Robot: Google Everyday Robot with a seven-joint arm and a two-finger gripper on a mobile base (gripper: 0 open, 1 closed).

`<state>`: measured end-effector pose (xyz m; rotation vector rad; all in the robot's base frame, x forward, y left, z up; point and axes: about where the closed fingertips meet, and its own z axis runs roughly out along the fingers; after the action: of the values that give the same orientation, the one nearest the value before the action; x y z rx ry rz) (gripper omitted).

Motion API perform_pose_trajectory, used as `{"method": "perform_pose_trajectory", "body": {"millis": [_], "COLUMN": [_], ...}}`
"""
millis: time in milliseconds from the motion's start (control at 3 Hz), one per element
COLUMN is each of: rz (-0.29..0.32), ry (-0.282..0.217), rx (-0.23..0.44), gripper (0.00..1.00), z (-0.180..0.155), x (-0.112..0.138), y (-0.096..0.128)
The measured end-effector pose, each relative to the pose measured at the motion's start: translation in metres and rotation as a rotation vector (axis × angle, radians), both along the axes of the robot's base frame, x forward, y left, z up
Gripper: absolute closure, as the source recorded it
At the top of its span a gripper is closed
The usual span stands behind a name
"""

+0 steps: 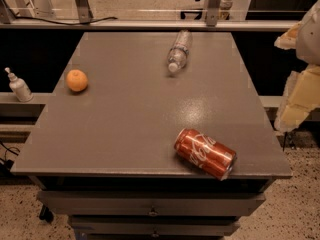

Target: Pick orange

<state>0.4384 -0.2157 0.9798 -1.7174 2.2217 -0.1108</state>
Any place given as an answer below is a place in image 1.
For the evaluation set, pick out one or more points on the grey drawer cabinet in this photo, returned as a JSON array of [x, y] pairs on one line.
[[145, 208]]

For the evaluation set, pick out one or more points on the metal frame rail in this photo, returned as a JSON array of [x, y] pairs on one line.
[[123, 25]]

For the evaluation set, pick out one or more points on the white pump dispenser bottle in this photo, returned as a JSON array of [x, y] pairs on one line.
[[19, 87]]

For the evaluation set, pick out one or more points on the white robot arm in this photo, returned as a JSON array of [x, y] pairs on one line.
[[308, 40]]

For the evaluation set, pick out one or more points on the clear plastic water bottle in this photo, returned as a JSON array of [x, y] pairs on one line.
[[179, 52]]

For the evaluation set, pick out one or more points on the orange fruit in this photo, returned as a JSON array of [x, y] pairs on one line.
[[76, 80]]

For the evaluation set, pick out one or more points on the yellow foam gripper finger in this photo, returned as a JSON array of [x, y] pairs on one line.
[[300, 97], [288, 39]]

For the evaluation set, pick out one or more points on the red coca-cola can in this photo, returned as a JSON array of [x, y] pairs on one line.
[[206, 153]]

